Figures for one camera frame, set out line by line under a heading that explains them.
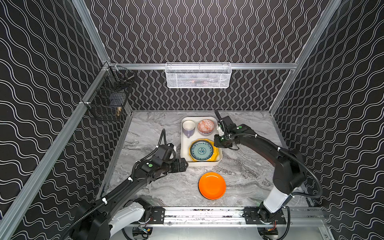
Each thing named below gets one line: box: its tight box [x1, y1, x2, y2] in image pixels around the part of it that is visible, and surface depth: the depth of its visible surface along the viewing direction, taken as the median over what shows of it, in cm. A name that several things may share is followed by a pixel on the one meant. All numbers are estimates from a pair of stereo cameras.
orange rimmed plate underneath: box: [198, 171, 227, 200], surface depth 85 cm
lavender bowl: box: [197, 127, 215, 136], surface depth 105 cm
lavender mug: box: [182, 120, 196, 139], surface depth 105 cm
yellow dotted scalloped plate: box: [189, 138, 219, 162], surface depth 96 cm
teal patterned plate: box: [190, 140, 214, 162], surface depth 97 cm
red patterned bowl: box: [197, 119, 215, 136], surface depth 106 cm
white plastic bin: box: [180, 116, 223, 167], surface depth 100 cm
